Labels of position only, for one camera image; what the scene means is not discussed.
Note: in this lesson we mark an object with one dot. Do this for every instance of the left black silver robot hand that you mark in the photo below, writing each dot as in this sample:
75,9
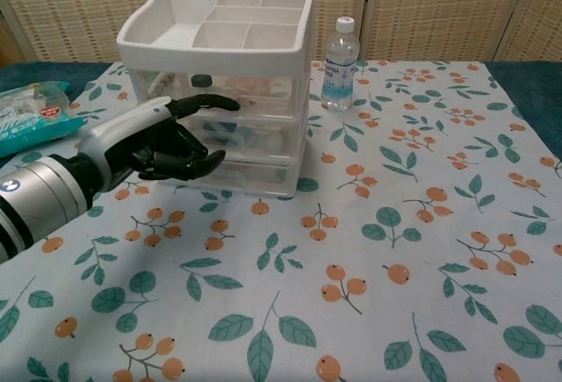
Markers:
131,136

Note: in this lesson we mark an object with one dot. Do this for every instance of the small black cap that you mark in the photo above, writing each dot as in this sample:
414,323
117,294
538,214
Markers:
202,80

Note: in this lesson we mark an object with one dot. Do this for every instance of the clear plastic drawer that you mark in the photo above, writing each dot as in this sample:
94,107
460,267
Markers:
263,136

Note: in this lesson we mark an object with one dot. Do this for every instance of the white plastic drawer organizer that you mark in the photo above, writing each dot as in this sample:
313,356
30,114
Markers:
263,63

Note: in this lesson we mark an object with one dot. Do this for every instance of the teal snack bag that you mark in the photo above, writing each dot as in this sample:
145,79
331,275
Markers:
26,123

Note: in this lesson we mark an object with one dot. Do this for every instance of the clear plastic water bottle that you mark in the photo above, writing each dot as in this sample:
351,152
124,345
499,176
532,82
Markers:
340,79

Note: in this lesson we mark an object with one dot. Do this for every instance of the floral print tablecloth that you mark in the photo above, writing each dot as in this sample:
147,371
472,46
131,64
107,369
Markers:
351,268

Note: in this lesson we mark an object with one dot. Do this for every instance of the woven bamboo folding screen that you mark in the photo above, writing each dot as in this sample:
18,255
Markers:
439,4

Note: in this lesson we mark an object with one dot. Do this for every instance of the dark teal table cover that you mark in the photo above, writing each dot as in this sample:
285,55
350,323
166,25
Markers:
535,83

